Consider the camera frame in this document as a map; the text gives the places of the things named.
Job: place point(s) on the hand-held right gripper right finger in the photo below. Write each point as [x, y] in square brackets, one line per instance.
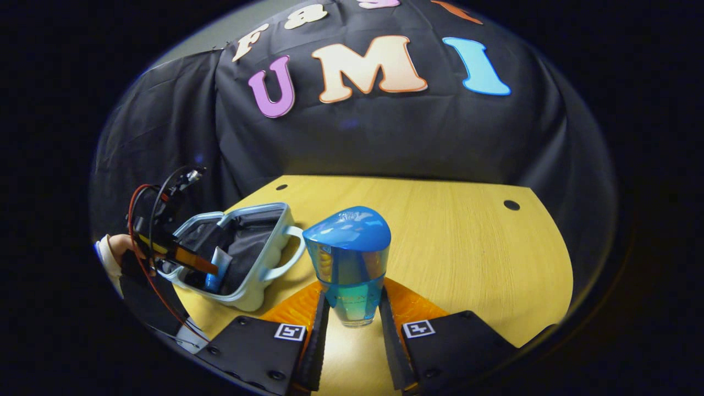
[391, 341]

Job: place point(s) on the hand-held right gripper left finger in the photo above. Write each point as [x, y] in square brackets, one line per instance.
[318, 341]

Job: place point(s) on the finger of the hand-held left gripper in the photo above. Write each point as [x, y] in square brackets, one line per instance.
[190, 259]

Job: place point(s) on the pale blue skin care tube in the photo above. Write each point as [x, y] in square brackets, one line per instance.
[220, 264]

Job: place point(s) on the light blue suitcase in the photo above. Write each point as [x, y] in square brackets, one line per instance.
[258, 275]

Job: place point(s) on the blue capped clear bottle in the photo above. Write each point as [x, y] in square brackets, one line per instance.
[349, 258]

